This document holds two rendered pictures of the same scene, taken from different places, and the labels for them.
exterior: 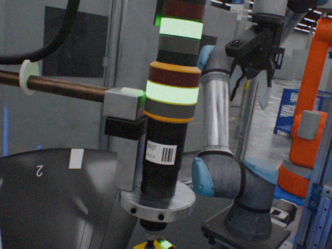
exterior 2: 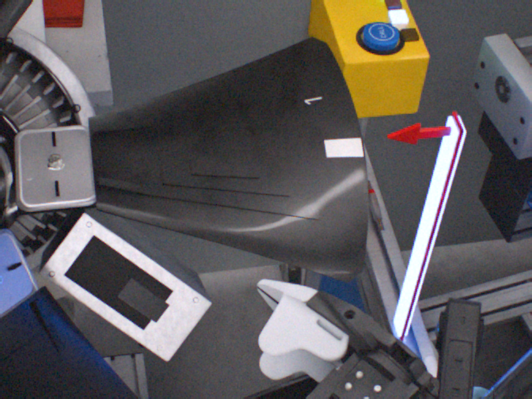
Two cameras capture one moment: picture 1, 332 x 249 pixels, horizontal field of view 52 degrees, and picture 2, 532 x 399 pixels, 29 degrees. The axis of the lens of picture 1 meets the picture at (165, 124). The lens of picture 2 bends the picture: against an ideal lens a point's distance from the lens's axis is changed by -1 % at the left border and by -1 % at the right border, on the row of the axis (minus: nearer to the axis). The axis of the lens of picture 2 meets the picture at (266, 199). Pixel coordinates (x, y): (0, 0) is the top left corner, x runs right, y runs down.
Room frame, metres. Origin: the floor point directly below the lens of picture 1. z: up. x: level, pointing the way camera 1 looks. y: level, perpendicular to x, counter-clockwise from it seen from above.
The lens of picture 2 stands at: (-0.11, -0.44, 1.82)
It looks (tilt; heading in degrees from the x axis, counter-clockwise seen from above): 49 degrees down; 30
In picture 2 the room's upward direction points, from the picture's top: 5 degrees clockwise
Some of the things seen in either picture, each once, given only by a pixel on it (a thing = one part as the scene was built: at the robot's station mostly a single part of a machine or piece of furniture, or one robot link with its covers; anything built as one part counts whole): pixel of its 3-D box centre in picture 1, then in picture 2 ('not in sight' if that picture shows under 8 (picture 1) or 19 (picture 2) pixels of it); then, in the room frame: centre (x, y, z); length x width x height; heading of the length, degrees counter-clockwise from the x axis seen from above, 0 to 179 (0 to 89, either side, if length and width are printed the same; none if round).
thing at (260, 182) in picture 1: (255, 181); not in sight; (1.01, -0.31, 1.20); 0.13 x 0.12 x 0.14; 96
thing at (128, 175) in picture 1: (152, 150); not in sight; (0.29, 0.01, 1.50); 0.09 x 0.07 x 0.10; 80
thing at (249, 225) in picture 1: (250, 213); not in sight; (1.01, -0.32, 1.09); 0.15 x 0.15 x 0.10
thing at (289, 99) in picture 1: (312, 114); not in sight; (7.03, -3.03, 0.49); 1.27 x 0.88 x 0.98; 132
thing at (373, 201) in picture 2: not in sight; (374, 207); (0.67, -0.14, 0.87); 0.08 x 0.01 x 0.01; 43
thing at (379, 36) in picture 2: not in sight; (380, 36); (0.72, -0.08, 1.08); 0.04 x 0.04 x 0.02
